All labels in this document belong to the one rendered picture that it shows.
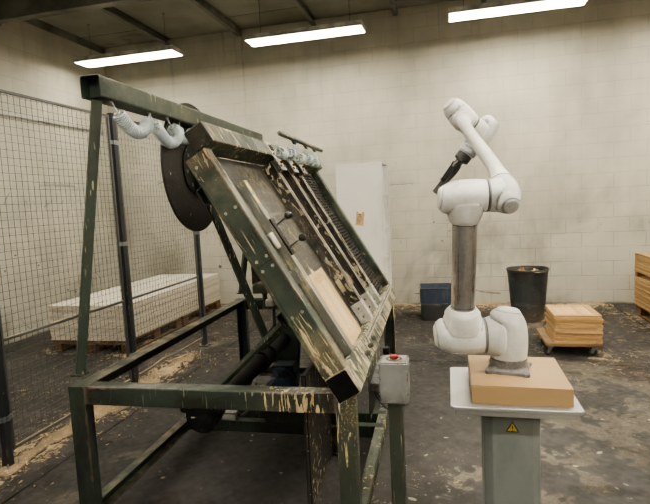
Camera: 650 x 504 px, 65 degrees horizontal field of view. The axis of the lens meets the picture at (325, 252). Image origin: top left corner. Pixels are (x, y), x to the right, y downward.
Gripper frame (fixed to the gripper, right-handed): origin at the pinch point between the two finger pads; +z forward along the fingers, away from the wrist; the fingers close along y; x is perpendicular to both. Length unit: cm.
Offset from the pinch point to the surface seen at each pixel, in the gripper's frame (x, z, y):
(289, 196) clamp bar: -70, 52, -13
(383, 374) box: 41, 79, 42
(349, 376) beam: 31, 89, 43
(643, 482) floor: 171, 55, -81
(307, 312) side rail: 2, 79, 51
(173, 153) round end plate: -134, 73, 11
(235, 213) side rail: -46, 65, 64
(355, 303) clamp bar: -4, 77, -32
